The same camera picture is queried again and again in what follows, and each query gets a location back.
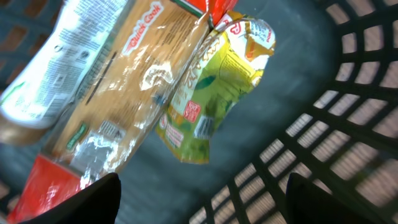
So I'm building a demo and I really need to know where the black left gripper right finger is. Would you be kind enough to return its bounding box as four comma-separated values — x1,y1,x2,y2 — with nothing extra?
285,173,382,224

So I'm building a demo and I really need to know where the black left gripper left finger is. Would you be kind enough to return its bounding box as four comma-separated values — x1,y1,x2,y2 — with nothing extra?
22,173,121,224

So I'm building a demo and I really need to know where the green tea packet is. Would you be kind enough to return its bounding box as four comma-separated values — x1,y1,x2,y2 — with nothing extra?
155,11,276,164

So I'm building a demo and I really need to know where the orange noodle packet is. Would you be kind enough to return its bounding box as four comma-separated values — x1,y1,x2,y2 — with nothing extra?
7,1,235,223

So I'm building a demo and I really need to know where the white conditioner tube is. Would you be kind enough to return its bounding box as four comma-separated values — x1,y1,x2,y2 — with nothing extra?
1,0,127,145

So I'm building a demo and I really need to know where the grey plastic basket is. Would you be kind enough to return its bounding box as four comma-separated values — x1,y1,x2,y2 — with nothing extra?
0,0,398,224

